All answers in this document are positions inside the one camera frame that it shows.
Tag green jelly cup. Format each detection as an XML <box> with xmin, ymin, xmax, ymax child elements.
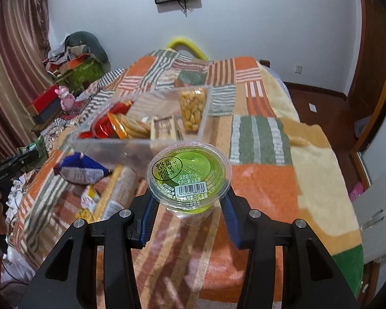
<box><xmin>146</xmin><ymin>142</ymin><xmax>232</xmax><ymax>226</ymax></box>

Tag wafer biscuit block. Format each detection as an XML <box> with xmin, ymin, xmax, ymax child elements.
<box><xmin>151</xmin><ymin>115</ymin><xmax>183</xmax><ymax>141</ymax></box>

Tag green snack packet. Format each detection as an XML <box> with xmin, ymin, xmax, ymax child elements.
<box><xmin>17</xmin><ymin>135</ymin><xmax>48</xmax><ymax>171</ymax></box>

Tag blue orange snack bag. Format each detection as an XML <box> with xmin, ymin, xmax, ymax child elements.
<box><xmin>54</xmin><ymin>152</ymin><xmax>112</xmax><ymax>185</ymax></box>

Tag yellow snack bag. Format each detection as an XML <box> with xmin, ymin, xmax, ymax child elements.
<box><xmin>75</xmin><ymin>185</ymin><xmax>100</xmax><ymax>223</ymax></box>

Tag red box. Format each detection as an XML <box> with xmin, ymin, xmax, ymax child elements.
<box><xmin>27</xmin><ymin>84</ymin><xmax>61</xmax><ymax>124</ymax></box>

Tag pink plush toy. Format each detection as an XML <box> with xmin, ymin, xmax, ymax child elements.
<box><xmin>55</xmin><ymin>86</ymin><xmax>75</xmax><ymax>112</ymax></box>

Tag long wafer biscuit pack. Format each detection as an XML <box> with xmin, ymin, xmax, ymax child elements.
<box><xmin>93</xmin><ymin>165</ymin><xmax>138</xmax><ymax>222</ymax></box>

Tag striped red curtain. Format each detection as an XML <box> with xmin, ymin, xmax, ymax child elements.
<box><xmin>0</xmin><ymin>0</ymin><xmax>54</xmax><ymax>160</ymax></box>

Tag red snack bag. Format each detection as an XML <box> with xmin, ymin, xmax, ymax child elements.
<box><xmin>78</xmin><ymin>100</ymin><xmax>134</xmax><ymax>139</ymax></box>

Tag patchwork orange green blanket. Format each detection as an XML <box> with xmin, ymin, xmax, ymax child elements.
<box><xmin>14</xmin><ymin>49</ymin><xmax>363</xmax><ymax>308</ymax></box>

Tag clear plastic storage bin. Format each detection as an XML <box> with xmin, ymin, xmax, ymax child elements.
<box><xmin>72</xmin><ymin>86</ymin><xmax>213</xmax><ymax>176</ymax></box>

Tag pile of clothes and boxes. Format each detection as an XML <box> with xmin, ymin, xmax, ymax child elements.
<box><xmin>43</xmin><ymin>31</ymin><xmax>109</xmax><ymax>95</ymax></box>

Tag clear bag yellow nuts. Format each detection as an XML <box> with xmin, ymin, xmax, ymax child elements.
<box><xmin>180</xmin><ymin>87</ymin><xmax>207</xmax><ymax>132</ymax></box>

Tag yellow curved tube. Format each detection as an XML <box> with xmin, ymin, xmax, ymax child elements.
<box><xmin>166</xmin><ymin>36</ymin><xmax>208</xmax><ymax>60</ymax></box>

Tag brown wooden door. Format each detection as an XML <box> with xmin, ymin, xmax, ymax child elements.
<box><xmin>347</xmin><ymin>0</ymin><xmax>386</xmax><ymax>153</ymax></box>

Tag white wall socket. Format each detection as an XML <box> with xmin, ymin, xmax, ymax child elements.
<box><xmin>295</xmin><ymin>65</ymin><xmax>303</xmax><ymax>74</ymax></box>

